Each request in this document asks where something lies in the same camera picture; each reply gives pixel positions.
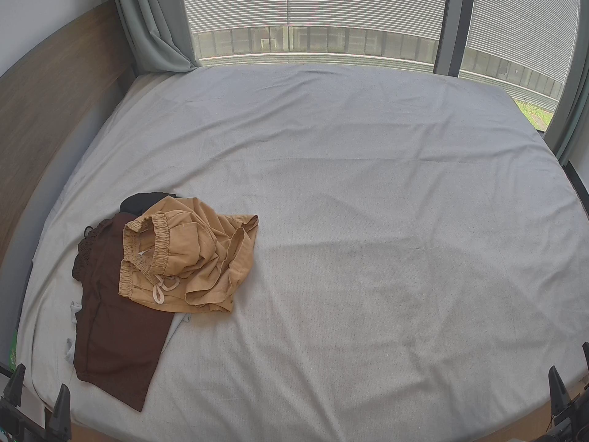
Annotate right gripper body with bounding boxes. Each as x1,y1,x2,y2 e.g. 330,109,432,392
547,396,589,442

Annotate window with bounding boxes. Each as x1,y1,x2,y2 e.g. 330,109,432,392
177,0,589,133

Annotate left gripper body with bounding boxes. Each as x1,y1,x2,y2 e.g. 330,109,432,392
0,396,73,442

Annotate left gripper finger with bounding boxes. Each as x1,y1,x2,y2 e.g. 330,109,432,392
1,363,27,409
49,383,73,437

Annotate dark brown shorts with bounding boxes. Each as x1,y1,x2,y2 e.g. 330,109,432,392
71,212,178,413

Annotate grey-green curtain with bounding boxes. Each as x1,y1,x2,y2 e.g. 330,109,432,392
557,46,589,167
109,0,203,74

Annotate black garment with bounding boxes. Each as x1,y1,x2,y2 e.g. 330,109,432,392
119,192,178,216

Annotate white garment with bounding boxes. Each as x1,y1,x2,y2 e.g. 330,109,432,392
64,299,192,368

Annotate tan shorts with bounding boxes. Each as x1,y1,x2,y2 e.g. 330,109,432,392
118,196,260,315

